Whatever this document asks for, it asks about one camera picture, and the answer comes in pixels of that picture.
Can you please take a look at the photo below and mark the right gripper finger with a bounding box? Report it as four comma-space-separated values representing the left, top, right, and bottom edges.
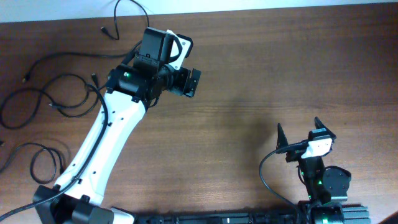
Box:
276, 123, 289, 151
314, 116, 336, 139

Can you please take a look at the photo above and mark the black looped cable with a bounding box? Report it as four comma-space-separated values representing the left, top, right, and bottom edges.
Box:
0, 73, 106, 130

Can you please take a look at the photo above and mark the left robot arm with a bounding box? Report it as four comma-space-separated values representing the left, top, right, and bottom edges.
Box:
34, 27, 201, 223

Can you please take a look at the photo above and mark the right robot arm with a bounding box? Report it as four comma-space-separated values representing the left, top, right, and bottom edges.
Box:
276, 117, 351, 223

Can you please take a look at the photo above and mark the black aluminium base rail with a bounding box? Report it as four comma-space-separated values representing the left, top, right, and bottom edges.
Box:
134, 203, 371, 224

